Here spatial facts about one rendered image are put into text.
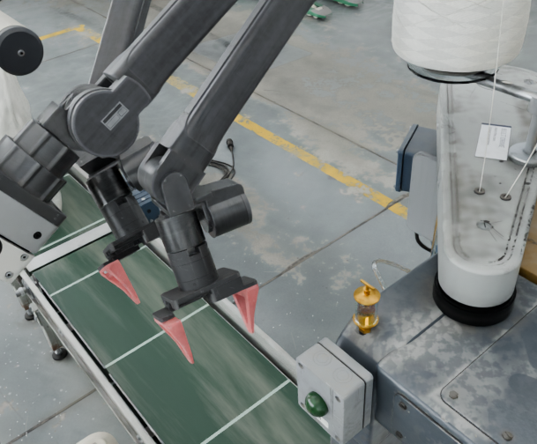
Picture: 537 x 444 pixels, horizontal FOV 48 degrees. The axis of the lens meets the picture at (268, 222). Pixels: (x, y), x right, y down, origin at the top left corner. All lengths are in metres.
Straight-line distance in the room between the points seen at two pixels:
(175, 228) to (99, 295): 1.43
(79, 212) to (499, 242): 2.13
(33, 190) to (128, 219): 0.24
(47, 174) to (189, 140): 0.18
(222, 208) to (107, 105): 0.21
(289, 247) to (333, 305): 0.42
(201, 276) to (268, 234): 2.11
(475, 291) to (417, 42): 0.31
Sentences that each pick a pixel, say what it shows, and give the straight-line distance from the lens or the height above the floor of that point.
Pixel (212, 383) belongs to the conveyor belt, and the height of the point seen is 0.38.
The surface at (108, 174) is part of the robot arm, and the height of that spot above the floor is 1.36.
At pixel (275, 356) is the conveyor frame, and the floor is 0.38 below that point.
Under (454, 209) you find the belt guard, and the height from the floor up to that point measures 1.42.
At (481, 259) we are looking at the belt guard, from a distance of 0.68.
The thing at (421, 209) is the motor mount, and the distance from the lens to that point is 1.08.
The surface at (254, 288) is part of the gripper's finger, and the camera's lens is 0.85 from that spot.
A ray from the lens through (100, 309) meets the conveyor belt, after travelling 2.17.
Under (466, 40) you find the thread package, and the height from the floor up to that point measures 1.57.
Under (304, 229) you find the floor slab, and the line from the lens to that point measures 2.94.
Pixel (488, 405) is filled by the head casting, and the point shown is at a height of 1.34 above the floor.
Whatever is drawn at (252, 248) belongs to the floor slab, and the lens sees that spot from 2.85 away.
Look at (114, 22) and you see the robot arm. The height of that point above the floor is 1.52.
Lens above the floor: 1.86
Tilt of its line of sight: 38 degrees down
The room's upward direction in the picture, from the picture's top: 5 degrees counter-clockwise
